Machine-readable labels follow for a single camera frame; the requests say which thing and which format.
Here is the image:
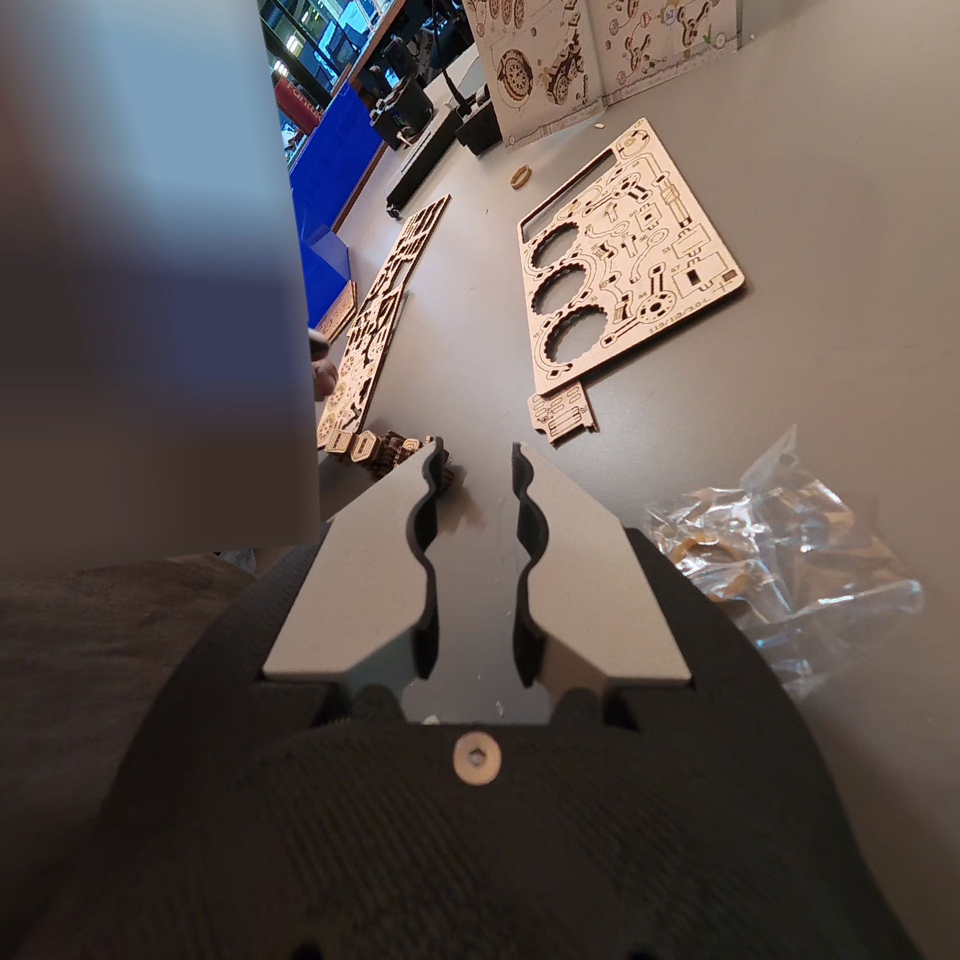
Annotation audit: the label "grey desk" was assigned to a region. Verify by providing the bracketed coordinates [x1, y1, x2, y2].
[315, 0, 960, 960]

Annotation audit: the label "large wooden puzzle sheet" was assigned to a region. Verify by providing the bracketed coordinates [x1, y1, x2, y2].
[316, 193, 453, 453]

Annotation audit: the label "wooden puzzle sheet round holes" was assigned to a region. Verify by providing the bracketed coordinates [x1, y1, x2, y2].
[516, 117, 744, 393]

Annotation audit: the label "small engraved wooden board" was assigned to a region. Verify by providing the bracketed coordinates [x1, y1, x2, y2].
[318, 281, 358, 340]

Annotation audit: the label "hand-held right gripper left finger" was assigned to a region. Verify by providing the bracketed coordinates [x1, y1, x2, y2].
[262, 438, 447, 685]

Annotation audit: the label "clear bag of rubber bands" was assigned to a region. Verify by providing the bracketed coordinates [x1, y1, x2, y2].
[643, 426, 925, 702]

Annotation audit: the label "blue panel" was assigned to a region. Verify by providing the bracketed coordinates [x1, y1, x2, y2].
[288, 78, 391, 327]

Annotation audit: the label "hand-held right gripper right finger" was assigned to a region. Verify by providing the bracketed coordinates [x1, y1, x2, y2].
[511, 441, 693, 697]

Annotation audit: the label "small slotted wooden sheet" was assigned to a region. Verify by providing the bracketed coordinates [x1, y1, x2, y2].
[528, 384, 599, 446]

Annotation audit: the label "printed instruction sheet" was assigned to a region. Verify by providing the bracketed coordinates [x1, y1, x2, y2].
[463, 0, 742, 147]

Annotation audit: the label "wooden model motorcycle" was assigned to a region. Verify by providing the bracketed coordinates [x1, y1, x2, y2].
[348, 429, 460, 492]

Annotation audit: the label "person's left hand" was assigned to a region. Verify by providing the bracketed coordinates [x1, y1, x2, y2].
[309, 330, 340, 400]

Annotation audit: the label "long black bar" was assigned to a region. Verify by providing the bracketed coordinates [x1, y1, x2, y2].
[386, 112, 460, 219]

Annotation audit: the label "black box device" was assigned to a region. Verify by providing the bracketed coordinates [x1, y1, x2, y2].
[456, 96, 502, 156]

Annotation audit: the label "person's brown clothing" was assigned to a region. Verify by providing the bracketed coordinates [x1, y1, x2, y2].
[0, 553, 260, 960]

